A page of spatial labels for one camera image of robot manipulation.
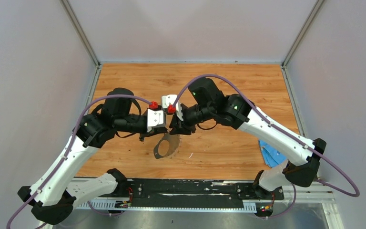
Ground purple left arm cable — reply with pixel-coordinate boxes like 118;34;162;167
6;94;158;229

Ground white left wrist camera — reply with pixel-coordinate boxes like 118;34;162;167
146;108;166;133

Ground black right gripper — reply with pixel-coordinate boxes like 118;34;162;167
168;104;214;136

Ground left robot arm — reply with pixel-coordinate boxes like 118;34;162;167
18;88;175;225

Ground metal key organizer plate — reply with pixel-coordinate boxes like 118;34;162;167
153;134;181;159

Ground blue cloth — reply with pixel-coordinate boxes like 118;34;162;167
258;140;287;168

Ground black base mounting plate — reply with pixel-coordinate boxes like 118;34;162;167
107;178;284;208

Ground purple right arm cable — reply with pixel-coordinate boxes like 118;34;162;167
167;74;360;219

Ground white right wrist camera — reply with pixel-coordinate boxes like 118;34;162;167
161;94;183;121

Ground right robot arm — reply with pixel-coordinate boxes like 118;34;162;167
161;75;326;199

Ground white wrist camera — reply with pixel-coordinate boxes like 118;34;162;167
161;94;183;121
146;108;166;133

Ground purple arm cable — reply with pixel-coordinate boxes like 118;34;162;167
167;74;360;219
6;94;158;229

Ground aluminium rail base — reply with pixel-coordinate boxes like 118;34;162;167
55;178;344;229

